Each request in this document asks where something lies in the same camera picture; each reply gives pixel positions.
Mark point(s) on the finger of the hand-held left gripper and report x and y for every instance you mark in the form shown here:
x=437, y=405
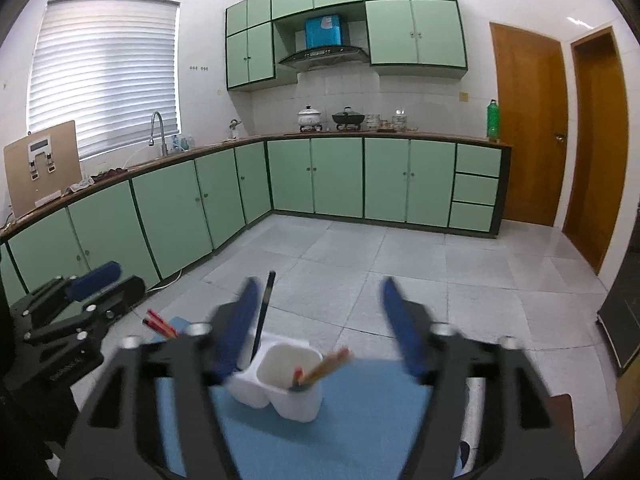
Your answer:
x=95, y=277
x=120, y=295

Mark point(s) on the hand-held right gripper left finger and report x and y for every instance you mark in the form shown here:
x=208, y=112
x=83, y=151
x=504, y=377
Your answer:
x=240, y=325

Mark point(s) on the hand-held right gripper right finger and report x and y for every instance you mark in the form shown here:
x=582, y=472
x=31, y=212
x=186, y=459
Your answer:
x=400, y=325

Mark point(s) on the black chopstick with silver band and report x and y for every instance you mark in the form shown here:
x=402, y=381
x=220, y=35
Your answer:
x=270, y=285

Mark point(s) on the white two-compartment utensil holder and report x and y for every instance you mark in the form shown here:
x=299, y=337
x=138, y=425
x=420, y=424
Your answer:
x=295, y=405

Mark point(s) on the blue table cloth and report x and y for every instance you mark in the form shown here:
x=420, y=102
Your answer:
x=360, y=410

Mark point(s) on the green base cabinets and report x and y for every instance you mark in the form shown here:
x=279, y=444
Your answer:
x=340, y=180

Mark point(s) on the metal sink faucet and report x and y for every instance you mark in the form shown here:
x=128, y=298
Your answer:
x=161, y=132

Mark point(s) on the brown wooden board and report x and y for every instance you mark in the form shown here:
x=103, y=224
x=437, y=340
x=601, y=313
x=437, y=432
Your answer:
x=562, y=425

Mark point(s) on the small metal tap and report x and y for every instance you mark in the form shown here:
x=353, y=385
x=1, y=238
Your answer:
x=234, y=125

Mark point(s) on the white window blind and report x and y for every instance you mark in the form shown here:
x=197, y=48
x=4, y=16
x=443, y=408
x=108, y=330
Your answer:
x=105, y=75

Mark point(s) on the glass jar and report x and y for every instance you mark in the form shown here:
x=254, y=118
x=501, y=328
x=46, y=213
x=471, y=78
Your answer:
x=399, y=120

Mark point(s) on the black wok with lid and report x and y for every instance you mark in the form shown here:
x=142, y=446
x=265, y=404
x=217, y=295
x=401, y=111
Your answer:
x=348, y=118

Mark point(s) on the white cooking pot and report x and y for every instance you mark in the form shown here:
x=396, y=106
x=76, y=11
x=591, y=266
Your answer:
x=309, y=117

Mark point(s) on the black oven cabinet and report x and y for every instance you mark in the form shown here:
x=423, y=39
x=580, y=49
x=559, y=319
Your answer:
x=622, y=320

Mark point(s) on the green bottle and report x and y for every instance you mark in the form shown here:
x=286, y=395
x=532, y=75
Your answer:
x=493, y=120

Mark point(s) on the plain wooden door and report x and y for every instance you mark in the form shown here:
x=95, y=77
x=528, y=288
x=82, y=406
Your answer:
x=597, y=150

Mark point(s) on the black range hood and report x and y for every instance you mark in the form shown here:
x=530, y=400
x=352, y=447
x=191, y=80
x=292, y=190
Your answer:
x=322, y=56

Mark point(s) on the blue box on hood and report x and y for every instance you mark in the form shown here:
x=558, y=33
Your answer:
x=325, y=31

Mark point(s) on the green wall cabinets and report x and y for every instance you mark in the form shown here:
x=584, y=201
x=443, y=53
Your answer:
x=435, y=25

